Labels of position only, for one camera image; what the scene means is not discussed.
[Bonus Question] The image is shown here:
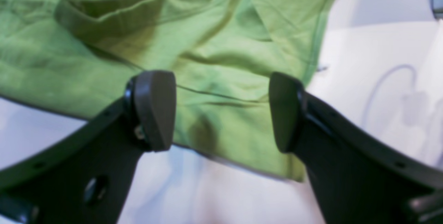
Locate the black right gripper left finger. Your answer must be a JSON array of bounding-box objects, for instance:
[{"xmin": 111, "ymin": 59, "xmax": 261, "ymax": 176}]
[{"xmin": 1, "ymin": 70, "xmax": 176, "ymax": 224}]

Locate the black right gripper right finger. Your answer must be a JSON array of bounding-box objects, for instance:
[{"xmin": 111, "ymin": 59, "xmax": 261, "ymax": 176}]
[{"xmin": 269, "ymin": 72, "xmax": 443, "ymax": 224}]

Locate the green T-shirt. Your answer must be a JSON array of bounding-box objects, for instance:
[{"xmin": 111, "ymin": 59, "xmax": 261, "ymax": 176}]
[{"xmin": 1, "ymin": 0, "xmax": 334, "ymax": 181}]

